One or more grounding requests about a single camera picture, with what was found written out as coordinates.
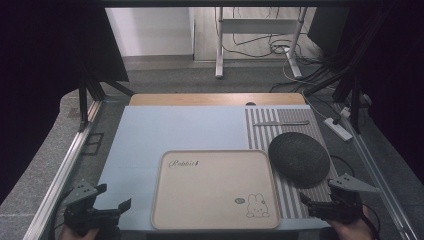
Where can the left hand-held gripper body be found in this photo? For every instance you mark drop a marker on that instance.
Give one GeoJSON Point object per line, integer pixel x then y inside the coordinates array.
{"type": "Point", "coordinates": [83, 216]}

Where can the beige tray with rabbit print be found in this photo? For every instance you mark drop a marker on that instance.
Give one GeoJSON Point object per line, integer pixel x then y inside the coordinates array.
{"type": "Point", "coordinates": [213, 193]}

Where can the white metal desk frame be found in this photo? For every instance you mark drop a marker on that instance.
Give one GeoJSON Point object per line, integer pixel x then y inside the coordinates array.
{"type": "Point", "coordinates": [256, 26]}

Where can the silver table knife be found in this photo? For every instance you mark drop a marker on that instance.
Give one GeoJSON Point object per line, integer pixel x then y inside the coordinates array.
{"type": "Point", "coordinates": [283, 123]}

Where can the black metal stand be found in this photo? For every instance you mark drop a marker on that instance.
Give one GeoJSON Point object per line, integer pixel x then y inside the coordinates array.
{"type": "Point", "coordinates": [83, 103]}
{"type": "Point", "coordinates": [355, 100]}

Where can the aluminium frame rail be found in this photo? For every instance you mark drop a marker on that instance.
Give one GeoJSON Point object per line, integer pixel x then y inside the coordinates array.
{"type": "Point", "coordinates": [63, 173]}
{"type": "Point", "coordinates": [376, 173]}

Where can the light blue table mat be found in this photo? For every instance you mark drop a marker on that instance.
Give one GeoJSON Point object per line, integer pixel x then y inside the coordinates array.
{"type": "Point", "coordinates": [166, 130]}

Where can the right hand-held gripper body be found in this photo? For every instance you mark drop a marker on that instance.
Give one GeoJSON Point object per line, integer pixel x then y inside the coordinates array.
{"type": "Point", "coordinates": [343, 206]}

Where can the grey striped placemat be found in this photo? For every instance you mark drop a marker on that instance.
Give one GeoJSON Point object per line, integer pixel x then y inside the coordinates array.
{"type": "Point", "coordinates": [261, 133]}

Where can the person's left hand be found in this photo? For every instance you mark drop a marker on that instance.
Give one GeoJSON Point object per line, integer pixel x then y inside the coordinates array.
{"type": "Point", "coordinates": [75, 234]}

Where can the black curtain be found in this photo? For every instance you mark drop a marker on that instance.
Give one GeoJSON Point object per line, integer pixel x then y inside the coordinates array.
{"type": "Point", "coordinates": [40, 83]}
{"type": "Point", "coordinates": [396, 83]}

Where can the dark round woven mat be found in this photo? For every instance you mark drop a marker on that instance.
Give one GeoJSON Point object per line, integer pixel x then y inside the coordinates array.
{"type": "Point", "coordinates": [298, 160]}

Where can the wooden table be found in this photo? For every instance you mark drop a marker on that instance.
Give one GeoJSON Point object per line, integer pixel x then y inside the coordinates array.
{"type": "Point", "coordinates": [200, 99]}

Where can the person's right hand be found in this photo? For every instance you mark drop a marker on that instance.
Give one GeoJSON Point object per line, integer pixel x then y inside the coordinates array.
{"type": "Point", "coordinates": [350, 230]}

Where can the white power strip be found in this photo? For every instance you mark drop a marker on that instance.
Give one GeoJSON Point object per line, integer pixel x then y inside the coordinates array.
{"type": "Point", "coordinates": [338, 129]}

